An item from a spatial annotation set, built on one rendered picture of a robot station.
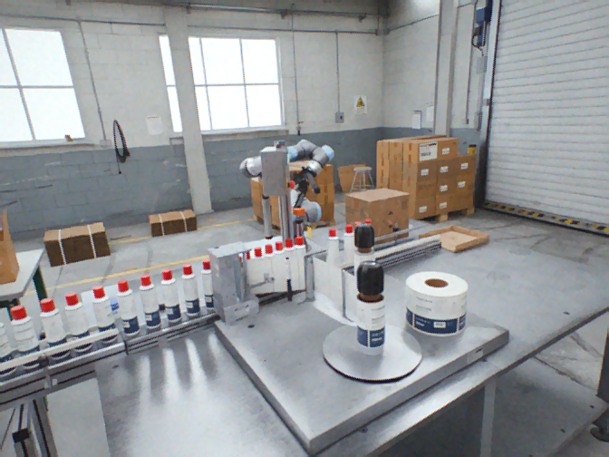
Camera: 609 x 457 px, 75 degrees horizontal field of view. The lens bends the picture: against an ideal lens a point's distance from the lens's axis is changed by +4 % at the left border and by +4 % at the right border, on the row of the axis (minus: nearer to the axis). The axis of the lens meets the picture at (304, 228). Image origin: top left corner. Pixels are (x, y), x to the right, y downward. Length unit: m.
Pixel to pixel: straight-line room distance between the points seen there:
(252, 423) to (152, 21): 6.43
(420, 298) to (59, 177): 6.18
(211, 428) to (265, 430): 0.15
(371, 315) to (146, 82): 6.11
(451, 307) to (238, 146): 6.13
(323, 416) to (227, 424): 0.26
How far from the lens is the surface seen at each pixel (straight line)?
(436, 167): 5.54
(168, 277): 1.53
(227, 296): 1.48
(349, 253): 1.89
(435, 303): 1.36
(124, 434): 1.27
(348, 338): 1.35
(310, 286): 1.58
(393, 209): 2.33
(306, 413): 1.11
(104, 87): 6.88
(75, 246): 5.49
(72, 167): 6.92
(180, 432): 1.21
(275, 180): 1.64
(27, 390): 1.59
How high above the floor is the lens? 1.62
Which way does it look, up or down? 17 degrees down
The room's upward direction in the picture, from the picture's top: 3 degrees counter-clockwise
